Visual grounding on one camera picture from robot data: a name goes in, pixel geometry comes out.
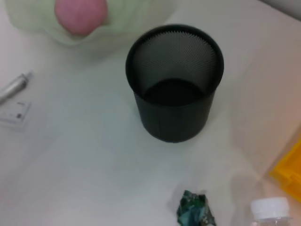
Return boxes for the green plastic wrapper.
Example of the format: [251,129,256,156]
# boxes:
[176,190,217,226]

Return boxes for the clear water bottle green label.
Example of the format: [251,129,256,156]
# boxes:
[249,197,293,226]

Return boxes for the pale green wavy fruit bowl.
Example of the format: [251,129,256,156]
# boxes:
[4,0,177,47]

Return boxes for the yellow plastic storage bin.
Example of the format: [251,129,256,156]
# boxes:
[269,136,301,203]

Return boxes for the black mesh pen cup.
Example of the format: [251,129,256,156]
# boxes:
[125,24,225,144]

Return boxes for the silver ballpoint pen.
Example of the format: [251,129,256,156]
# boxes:
[0,70,33,104]

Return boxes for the pink peach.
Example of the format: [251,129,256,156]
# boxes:
[54,0,108,36]

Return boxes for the clear plastic ruler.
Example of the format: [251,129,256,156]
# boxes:
[0,100,32,131]

